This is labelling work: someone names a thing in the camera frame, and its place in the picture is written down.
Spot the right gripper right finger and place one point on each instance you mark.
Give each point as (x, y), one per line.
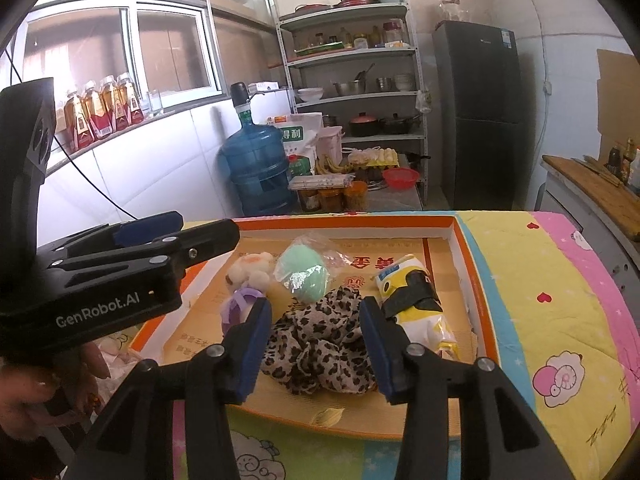
(395, 371)

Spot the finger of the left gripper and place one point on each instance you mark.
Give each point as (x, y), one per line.
(114, 236)
(178, 250)

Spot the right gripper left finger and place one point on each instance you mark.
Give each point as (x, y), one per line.
(245, 346)

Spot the beige bear purple dress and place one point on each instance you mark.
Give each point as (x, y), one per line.
(248, 279)

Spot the leopard print scrunchie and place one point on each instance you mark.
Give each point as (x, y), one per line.
(320, 346)

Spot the person's left hand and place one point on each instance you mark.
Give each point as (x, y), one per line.
(24, 386)

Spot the yellow white black pouch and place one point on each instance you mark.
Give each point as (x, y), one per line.
(410, 299)

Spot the mint green sponge in bag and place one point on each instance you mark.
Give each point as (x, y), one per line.
(307, 267)

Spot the orange shallow cardboard box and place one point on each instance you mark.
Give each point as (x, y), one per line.
(374, 241)

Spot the blue water jug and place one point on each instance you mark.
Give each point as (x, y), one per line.
(257, 163)

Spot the orange drink bottle pack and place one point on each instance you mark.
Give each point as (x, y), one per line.
(100, 109)

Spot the white green printed sack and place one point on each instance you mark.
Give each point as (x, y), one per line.
(299, 133)

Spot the colourful cartoon bed sheet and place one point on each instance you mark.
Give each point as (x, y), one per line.
(522, 288)

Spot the red plastic basket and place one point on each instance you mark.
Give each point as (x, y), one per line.
(400, 178)

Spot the egg tray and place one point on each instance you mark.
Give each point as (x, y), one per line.
(374, 157)

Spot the metal shelving rack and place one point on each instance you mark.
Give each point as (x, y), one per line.
(360, 66)

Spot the black refrigerator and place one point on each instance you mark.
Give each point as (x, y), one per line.
(483, 114)

